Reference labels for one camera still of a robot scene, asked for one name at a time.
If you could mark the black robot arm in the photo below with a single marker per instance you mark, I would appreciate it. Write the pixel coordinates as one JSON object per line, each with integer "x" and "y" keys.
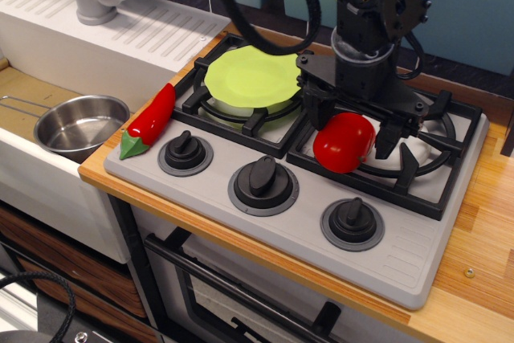
{"x": 375, "y": 53}

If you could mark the red toy chili pepper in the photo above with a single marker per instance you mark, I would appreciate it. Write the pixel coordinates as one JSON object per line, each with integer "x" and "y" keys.
{"x": 147, "y": 127}

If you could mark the black right burner grate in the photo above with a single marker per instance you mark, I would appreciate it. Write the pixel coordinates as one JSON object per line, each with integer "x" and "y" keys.
{"x": 423, "y": 173}

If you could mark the red toy tomato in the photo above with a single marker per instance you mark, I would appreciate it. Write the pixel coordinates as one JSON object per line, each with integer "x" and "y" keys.
{"x": 344, "y": 142}

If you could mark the black right stove knob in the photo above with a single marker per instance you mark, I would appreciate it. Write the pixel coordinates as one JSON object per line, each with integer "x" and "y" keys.
{"x": 352, "y": 225}

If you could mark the white toy sink unit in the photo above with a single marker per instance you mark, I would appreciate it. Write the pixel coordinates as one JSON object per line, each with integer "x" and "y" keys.
{"x": 52, "y": 56}

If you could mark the black burner grate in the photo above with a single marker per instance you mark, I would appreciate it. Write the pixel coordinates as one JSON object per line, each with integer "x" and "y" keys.
{"x": 423, "y": 173}
{"x": 270, "y": 130}

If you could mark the toy oven door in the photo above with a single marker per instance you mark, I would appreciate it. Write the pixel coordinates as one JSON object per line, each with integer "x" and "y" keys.
{"x": 226, "y": 298}

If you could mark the small steel pot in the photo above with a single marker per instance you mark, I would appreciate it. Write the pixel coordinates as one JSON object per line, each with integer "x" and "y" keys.
{"x": 76, "y": 128}

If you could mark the grey toy stove top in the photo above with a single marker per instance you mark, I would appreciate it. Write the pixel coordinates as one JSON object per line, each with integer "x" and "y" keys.
{"x": 401, "y": 268}

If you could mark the black stove knob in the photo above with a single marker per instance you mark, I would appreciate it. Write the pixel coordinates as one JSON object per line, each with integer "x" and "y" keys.
{"x": 185, "y": 155}
{"x": 263, "y": 188}
{"x": 352, "y": 225}

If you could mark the wooden drawer fronts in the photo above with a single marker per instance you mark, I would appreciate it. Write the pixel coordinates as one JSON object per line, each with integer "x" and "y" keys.
{"x": 104, "y": 289}

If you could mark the black left burner grate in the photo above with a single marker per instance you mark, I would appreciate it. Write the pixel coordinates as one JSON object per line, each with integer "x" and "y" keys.
{"x": 270, "y": 130}

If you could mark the black left stove knob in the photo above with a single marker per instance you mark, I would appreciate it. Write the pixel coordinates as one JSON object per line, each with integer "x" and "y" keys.
{"x": 185, "y": 155}

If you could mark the black middle stove knob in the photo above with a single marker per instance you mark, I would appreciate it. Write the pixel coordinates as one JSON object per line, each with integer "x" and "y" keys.
{"x": 263, "y": 188}

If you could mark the light green plastic plate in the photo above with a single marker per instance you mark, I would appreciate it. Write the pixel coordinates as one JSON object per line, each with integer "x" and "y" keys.
{"x": 245, "y": 77}

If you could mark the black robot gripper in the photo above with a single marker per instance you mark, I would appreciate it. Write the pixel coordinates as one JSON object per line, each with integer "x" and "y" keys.
{"x": 371, "y": 88}

